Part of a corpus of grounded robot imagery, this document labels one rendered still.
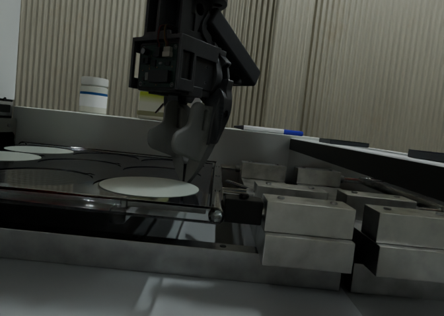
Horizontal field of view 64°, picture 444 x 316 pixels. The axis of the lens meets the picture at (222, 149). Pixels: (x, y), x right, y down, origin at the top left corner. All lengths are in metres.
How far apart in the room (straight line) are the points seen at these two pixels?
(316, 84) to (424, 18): 1.17
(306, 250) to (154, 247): 0.14
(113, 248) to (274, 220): 0.16
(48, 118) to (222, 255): 0.49
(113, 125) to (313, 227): 0.47
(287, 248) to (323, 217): 0.04
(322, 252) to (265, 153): 0.38
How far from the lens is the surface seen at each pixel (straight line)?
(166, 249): 0.36
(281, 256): 0.33
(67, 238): 0.38
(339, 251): 0.34
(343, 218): 0.34
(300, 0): 3.44
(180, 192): 0.35
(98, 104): 0.99
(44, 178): 0.39
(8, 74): 0.76
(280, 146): 0.69
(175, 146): 0.36
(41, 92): 3.77
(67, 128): 0.73
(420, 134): 3.85
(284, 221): 0.32
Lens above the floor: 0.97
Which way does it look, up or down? 4 degrees down
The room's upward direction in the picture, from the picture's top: 6 degrees clockwise
